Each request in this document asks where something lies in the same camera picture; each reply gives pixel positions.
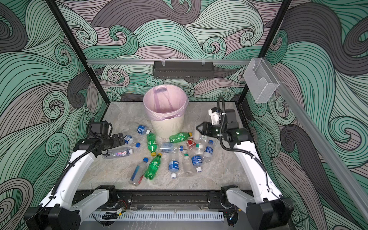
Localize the clear bottle purple label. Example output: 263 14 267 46
103 148 134 159

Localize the clear bottle green cap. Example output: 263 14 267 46
183 153 194 177

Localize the clear bottle blue red insert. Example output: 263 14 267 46
129 157 149 186

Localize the green soda bottle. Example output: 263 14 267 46
147 132 158 157
144 153 163 180
169 132 193 143

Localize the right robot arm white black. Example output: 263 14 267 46
196 122 294 230

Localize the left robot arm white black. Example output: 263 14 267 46
24 133 125 230

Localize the green soda bottle by bin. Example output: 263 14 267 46
169 132 193 143

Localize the cream ribbed waste bin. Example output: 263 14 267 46
151 115 185 139

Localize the pink plastic bin liner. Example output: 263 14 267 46
143 84 189 121

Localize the red orange drink bottle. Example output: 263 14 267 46
186 138 197 150

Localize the clear bottle blue label white cap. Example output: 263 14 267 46
136 124 151 135

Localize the clear bottle pale blue label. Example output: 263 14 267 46
159 142 184 153

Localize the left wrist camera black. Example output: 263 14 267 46
87 121 113 139

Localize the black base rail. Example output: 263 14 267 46
71 189 254 209

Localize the clear acrylic wall holder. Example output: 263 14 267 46
243 57 279 104

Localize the black wall-mounted tray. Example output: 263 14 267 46
152 61 215 80

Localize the white slotted cable duct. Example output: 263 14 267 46
84 211 225 222

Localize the aluminium rail back wall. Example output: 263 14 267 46
86 58 251 66

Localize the aluminium rail wall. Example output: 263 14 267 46
86 58 251 66
267 61 368 222

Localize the aluminium rail right wall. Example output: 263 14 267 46
267 61 368 222

